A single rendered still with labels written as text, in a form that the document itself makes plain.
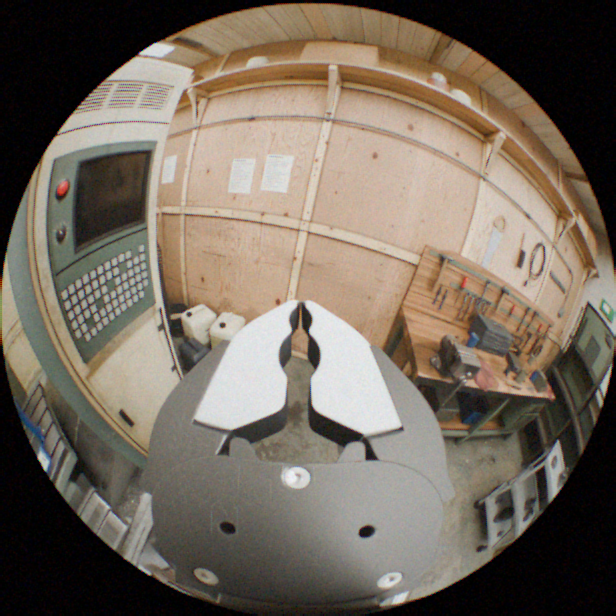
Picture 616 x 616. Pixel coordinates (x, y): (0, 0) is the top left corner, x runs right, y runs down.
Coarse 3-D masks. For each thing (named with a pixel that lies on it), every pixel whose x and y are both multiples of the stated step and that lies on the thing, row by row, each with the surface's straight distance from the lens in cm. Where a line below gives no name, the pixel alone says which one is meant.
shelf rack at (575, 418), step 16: (576, 320) 326; (560, 368) 371; (592, 368) 357; (560, 384) 318; (544, 416) 364; (576, 416) 326; (544, 432) 337; (560, 432) 313; (576, 432) 305; (544, 448) 320
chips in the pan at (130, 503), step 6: (138, 474) 102; (132, 480) 102; (138, 480) 100; (132, 486) 103; (138, 486) 100; (132, 492) 103; (126, 498) 104; (132, 498) 102; (138, 498) 101; (126, 504) 104; (132, 504) 102; (138, 504) 101; (126, 510) 105; (132, 510) 103; (132, 516) 103
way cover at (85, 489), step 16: (80, 480) 115; (80, 496) 116; (96, 496) 110; (80, 512) 118; (96, 512) 111; (112, 512) 108; (96, 528) 113; (112, 528) 108; (128, 528) 104; (112, 544) 111
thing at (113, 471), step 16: (48, 384) 158; (64, 400) 127; (64, 416) 127; (64, 432) 130; (80, 432) 110; (80, 448) 113; (96, 448) 99; (112, 448) 89; (80, 464) 118; (96, 464) 102; (112, 464) 91; (128, 464) 96; (96, 480) 107; (112, 480) 95; (128, 480) 102; (112, 496) 102
